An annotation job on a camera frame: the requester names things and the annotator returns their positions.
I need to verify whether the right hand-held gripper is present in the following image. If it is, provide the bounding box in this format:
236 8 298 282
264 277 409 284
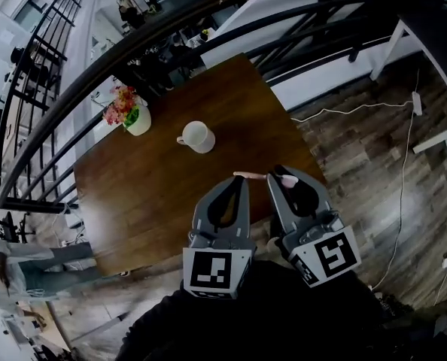
266 165 363 289

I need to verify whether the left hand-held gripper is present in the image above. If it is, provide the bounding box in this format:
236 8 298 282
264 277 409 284
181 175 257 301

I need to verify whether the pink stick object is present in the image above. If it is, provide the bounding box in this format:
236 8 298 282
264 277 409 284
233 171 299 188

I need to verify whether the white ceramic mug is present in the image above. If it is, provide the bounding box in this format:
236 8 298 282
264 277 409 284
175 120 217 155

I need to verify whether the person's black clothing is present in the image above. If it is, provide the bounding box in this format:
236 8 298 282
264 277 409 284
114 257 409 361

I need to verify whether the white pot with pink flowers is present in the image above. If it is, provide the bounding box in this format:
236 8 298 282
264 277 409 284
102 85 153 138

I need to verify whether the white power strip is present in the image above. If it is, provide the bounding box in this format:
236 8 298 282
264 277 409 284
411 91 424 116

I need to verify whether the black metal railing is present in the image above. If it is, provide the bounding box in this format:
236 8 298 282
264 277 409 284
0 0 447 217

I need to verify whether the white table with dark top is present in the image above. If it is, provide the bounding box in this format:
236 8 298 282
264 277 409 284
369 0 447 156

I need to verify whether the long white floor cable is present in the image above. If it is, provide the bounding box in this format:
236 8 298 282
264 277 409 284
290 68 422 291

